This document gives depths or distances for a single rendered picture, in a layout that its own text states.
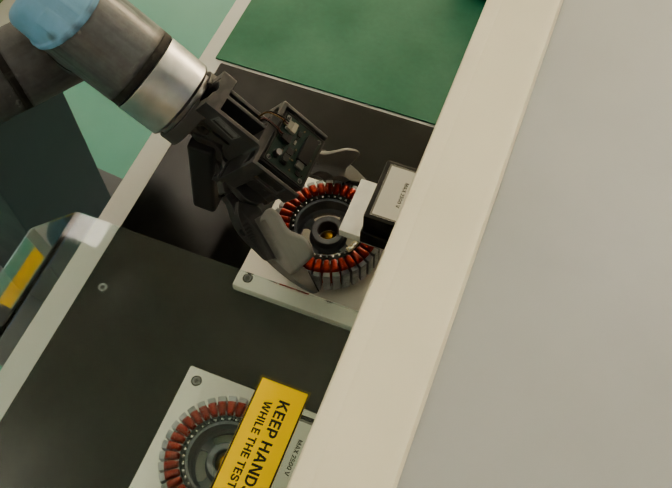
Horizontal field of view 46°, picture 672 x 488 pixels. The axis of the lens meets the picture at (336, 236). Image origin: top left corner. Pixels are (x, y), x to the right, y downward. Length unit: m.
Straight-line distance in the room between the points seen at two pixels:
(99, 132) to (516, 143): 1.77
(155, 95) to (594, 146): 0.49
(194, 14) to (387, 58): 1.21
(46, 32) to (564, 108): 0.50
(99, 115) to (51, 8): 1.34
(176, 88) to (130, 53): 0.04
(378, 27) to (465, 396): 0.89
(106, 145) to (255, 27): 0.94
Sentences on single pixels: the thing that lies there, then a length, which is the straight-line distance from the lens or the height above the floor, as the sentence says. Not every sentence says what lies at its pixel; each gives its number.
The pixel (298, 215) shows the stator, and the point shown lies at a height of 0.82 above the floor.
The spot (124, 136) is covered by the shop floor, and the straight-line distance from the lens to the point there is 1.94.
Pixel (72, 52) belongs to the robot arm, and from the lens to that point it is 0.67.
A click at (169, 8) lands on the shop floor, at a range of 2.20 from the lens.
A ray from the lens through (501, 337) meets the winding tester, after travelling 0.19.
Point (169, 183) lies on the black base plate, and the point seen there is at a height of 0.77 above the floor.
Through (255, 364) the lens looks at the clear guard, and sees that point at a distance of 0.46.
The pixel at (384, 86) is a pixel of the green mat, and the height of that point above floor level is 0.75.
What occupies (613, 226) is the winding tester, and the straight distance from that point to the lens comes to 0.21.
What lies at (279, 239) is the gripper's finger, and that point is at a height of 0.86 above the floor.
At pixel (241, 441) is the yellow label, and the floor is 1.07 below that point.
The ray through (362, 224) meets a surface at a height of 0.88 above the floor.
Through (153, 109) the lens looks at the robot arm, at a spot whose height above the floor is 0.98.
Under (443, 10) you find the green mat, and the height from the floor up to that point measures 0.75.
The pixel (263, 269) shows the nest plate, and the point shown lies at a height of 0.78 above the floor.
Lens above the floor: 1.49
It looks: 60 degrees down
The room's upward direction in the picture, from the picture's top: straight up
